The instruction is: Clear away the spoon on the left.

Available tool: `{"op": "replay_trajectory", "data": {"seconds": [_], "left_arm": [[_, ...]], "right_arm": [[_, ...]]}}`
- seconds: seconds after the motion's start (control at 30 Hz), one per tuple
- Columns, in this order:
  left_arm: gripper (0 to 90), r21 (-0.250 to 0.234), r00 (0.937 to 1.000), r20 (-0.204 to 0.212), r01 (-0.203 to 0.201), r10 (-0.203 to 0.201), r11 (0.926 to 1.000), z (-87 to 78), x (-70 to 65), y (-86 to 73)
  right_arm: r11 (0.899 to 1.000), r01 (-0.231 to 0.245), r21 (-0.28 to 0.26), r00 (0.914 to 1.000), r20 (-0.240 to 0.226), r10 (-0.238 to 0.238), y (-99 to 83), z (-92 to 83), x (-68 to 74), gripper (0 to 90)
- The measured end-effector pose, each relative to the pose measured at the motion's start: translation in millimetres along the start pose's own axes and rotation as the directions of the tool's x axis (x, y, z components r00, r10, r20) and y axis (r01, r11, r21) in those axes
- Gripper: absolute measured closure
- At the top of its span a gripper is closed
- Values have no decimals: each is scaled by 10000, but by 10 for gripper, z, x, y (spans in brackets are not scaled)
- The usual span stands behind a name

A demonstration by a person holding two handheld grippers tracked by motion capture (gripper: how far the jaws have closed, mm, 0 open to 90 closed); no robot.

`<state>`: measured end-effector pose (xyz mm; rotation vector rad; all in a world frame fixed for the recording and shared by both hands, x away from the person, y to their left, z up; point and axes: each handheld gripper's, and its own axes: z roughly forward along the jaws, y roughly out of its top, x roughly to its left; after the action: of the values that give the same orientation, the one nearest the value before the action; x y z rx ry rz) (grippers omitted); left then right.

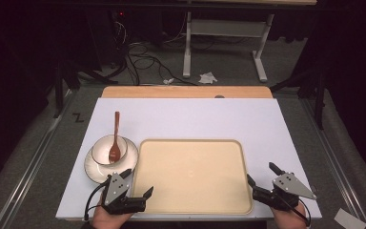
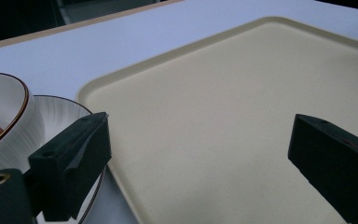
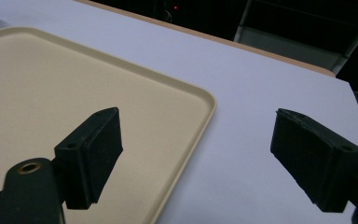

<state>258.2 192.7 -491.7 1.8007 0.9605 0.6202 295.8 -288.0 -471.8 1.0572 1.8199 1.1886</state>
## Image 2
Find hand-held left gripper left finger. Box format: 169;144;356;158
27;111;113;222

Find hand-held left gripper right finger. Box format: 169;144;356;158
287;113;358;224

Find white ribbed plate brown rim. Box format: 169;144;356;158
33;94;107;224

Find white ribbed bowl brown rim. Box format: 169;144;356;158
0;72;47;177

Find beige plastic tray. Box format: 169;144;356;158
76;16;358;224

